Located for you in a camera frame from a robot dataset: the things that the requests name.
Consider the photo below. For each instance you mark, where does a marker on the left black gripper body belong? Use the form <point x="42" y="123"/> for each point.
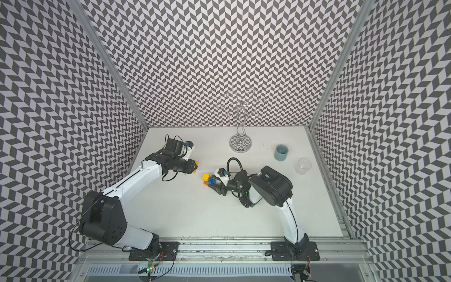
<point x="183" y="165"/>

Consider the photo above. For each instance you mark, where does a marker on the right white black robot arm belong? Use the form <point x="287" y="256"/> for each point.
<point x="270" y="186"/>

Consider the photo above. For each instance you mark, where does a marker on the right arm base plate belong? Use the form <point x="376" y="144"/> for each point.
<point x="284" y="251"/>

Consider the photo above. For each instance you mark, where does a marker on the chrome wire mug tree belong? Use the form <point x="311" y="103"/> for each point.
<point x="240" y="142"/>

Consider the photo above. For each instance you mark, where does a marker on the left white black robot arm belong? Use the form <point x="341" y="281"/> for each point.
<point x="103" y="218"/>

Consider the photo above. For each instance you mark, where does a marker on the small yellow lego brick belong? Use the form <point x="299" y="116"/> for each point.
<point x="205" y="177"/>

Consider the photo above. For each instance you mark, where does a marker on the aluminium front rail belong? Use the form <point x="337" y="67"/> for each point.
<point x="242" y="250"/>

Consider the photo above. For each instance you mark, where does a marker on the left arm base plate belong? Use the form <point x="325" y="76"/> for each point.
<point x="164" y="251"/>

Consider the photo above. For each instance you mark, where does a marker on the blue lego brick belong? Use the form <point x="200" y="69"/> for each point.
<point x="211" y="180"/>

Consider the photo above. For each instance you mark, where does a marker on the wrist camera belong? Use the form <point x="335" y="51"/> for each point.
<point x="178" y="148"/>
<point x="223" y="176"/>

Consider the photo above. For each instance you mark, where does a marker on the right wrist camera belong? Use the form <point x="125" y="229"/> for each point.
<point x="223" y="176"/>

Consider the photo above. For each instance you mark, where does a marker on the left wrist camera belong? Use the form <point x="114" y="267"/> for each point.
<point x="178" y="148"/>

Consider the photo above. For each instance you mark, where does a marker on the teal ceramic cup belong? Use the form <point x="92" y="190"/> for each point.
<point x="281" y="152"/>

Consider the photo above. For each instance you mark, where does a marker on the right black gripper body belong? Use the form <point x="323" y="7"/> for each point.
<point x="232" y="185"/>

